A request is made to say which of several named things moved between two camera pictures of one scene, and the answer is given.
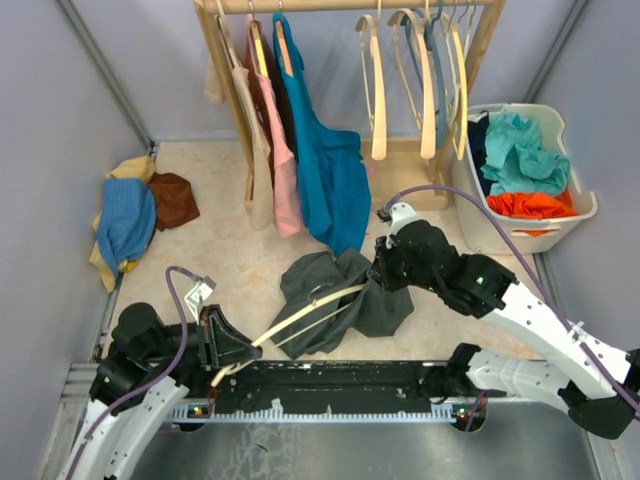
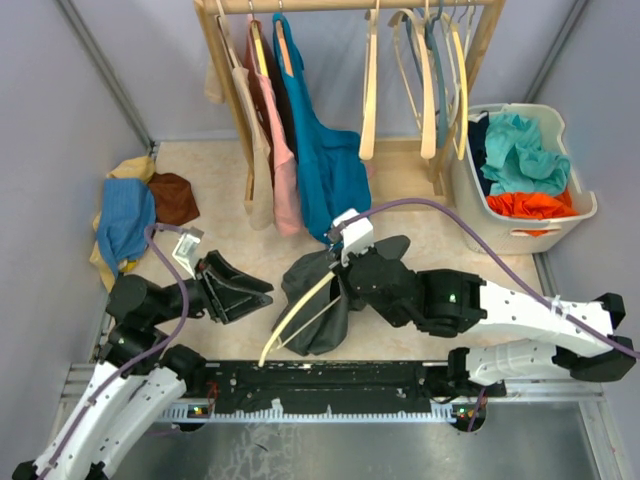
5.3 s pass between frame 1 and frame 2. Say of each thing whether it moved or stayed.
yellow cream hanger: stayed
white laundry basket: stayed
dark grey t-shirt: moved
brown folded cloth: stayed
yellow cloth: stayed
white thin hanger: stayed
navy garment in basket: stayed
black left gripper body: moved
